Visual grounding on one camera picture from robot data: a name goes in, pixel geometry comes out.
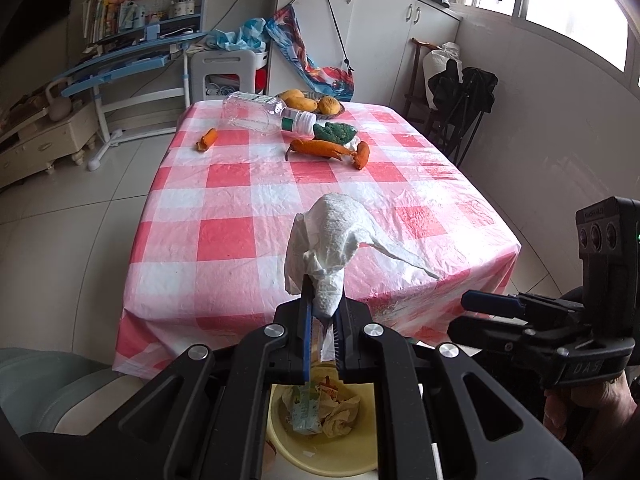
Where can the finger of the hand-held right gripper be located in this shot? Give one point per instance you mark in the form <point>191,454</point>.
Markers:
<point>492,300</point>
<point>500,337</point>

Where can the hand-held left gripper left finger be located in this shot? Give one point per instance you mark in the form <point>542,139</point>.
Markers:
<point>306,340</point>

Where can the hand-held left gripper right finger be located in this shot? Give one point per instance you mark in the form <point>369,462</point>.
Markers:
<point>339,340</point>

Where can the small blue white carton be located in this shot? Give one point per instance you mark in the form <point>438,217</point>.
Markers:
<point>306,415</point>

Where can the long white tissue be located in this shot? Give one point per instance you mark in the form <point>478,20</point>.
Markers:
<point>335,230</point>

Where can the yellow plastic bin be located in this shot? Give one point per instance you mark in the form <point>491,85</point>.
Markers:
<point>320,460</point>

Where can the stubby orange carrot piece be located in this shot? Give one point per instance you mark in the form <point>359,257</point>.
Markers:
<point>361,155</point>

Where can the small orange carrot piece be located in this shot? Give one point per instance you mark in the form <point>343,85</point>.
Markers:
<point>207,139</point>

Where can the clear plastic bottle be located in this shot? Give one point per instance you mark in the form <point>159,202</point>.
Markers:
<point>255,112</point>

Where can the person's right hand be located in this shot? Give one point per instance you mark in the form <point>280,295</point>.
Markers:
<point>595,405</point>

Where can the red white checkered tablecloth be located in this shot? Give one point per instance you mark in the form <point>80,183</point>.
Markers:
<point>225,240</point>

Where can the black folding stand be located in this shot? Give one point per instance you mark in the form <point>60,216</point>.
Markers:
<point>467,130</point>

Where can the small white crumpled cloth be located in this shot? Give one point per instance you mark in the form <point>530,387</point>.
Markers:
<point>352,144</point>

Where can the black jacket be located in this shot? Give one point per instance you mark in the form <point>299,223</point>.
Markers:
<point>465,85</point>

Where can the fruit basket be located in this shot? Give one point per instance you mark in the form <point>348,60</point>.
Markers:
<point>343,109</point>

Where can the yellow mango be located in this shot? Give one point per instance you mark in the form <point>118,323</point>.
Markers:
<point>290,94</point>
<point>302,104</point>
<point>330,106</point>

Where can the white sack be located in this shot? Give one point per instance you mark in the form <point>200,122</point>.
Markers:
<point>440,60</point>

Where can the pale green seat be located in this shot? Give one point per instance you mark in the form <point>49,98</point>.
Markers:
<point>50,385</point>

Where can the white cabinet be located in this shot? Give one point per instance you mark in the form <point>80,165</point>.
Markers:
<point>390,60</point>

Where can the window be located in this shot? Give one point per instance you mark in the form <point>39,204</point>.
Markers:
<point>575,5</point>

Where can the colourful printed bag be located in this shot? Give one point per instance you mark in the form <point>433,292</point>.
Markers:
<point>320,70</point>

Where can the white plastic stool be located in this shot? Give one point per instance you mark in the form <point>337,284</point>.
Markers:
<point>225,67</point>

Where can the blue plastic bag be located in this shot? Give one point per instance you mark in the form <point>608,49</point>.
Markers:
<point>240,35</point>

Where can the cream television cabinet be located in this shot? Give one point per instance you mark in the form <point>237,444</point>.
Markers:
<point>45,145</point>

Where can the blue white study desk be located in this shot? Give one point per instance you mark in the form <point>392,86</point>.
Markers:
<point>125,55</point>

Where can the beige ceramic jug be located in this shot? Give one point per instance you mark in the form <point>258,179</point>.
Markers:
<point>60,105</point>

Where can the small blue box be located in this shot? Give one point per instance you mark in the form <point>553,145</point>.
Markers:
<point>152,32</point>

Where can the row of books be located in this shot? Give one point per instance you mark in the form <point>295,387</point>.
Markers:
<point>100,20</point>

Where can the black wall television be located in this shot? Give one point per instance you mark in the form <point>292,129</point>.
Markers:
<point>30,0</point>

